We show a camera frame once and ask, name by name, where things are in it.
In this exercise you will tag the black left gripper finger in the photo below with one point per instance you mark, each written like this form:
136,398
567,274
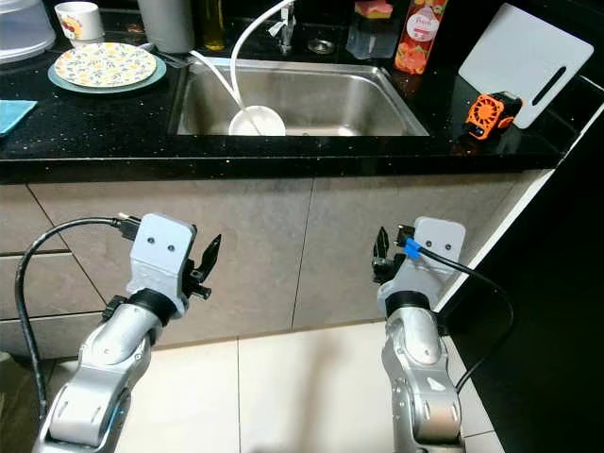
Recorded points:
209,260

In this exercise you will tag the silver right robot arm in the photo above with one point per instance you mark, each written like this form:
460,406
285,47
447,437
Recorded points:
420,368

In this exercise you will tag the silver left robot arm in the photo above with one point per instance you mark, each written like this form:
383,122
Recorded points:
113,368

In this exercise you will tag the beige cabinet door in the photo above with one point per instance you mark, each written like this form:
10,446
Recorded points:
274,245
340,226

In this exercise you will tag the beige drawer front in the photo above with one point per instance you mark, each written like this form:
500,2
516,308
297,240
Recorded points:
57,338
57,217
57,283

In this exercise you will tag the white bowl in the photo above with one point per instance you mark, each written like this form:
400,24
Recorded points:
262,121

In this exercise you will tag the stainless steel sink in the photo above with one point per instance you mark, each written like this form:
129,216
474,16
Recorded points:
340,99

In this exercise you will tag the orange handheld fan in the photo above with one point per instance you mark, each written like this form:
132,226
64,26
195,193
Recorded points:
486,115

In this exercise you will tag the round metal hole cover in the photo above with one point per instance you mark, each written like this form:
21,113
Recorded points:
321,45

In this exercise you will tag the red peach soap bottle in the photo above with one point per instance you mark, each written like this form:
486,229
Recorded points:
420,38

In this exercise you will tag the olive brown bag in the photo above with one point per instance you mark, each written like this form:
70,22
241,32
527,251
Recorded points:
14,415

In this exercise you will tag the white cutting board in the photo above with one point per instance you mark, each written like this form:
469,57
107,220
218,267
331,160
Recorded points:
519,57

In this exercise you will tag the olive oil bottle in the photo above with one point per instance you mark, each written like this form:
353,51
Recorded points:
212,24

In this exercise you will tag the metal faucet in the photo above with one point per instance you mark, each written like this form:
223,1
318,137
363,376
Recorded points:
283,33

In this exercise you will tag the pink and yellow sponge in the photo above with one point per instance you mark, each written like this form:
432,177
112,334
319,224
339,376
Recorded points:
375,9

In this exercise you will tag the grey tumbler with red label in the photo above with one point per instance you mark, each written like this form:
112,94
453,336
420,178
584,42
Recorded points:
165,24

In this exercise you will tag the teal cloth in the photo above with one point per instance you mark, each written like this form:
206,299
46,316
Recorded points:
11,115

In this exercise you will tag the white printed cup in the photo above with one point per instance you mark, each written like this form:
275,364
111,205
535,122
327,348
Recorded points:
77,24

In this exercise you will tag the translucent plastic food cover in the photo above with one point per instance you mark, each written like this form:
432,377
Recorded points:
24,28

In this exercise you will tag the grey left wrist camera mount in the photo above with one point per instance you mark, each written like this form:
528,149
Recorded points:
165,245

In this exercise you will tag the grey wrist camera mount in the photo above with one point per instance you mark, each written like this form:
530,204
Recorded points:
165,245
439,238

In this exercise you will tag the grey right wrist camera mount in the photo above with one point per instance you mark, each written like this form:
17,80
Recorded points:
439,238

